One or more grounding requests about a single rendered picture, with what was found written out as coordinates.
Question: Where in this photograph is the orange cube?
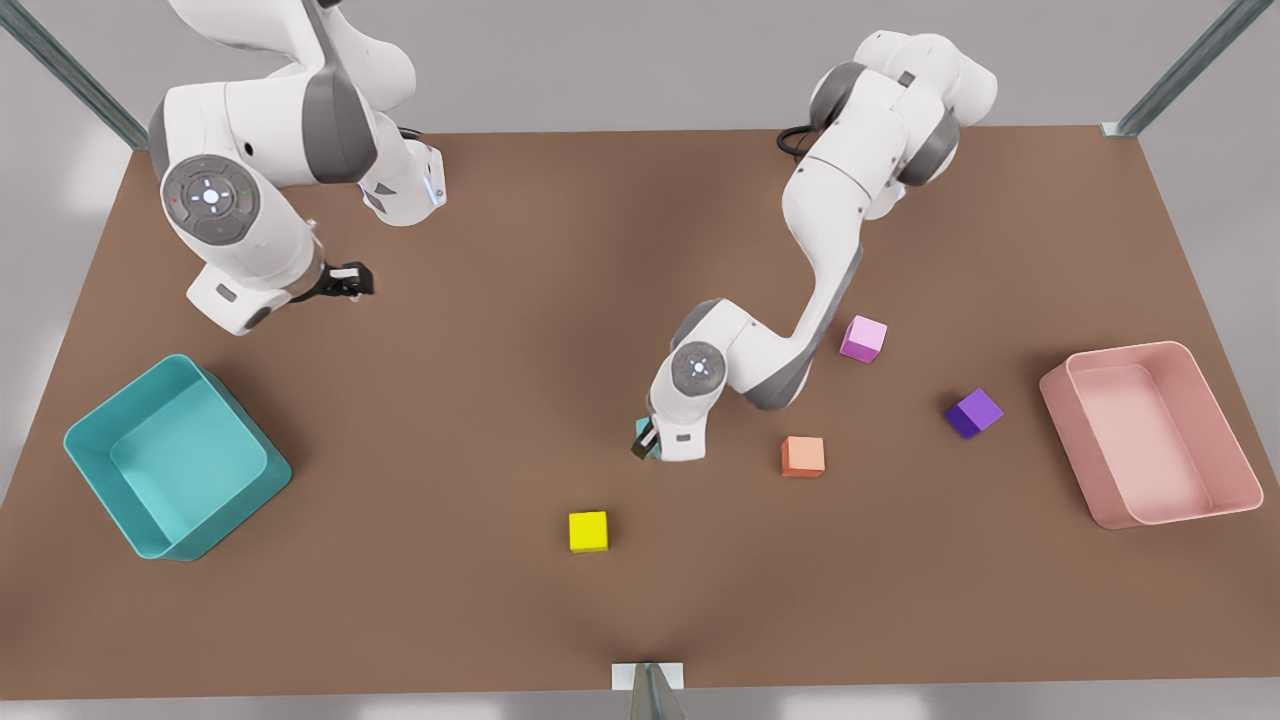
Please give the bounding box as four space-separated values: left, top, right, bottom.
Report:
781 436 827 479

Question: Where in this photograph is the pink cube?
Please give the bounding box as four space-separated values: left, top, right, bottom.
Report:
839 315 888 364

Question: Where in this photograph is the teal bin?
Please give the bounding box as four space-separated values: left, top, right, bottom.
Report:
64 354 293 562

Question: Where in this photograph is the purple cube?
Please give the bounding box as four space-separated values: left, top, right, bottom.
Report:
944 388 1005 440

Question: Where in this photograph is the pink bin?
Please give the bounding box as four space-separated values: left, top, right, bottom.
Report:
1039 341 1265 530

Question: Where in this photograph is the silver frame post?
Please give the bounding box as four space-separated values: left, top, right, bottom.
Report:
0 0 150 151
612 662 686 720
1101 0 1276 139

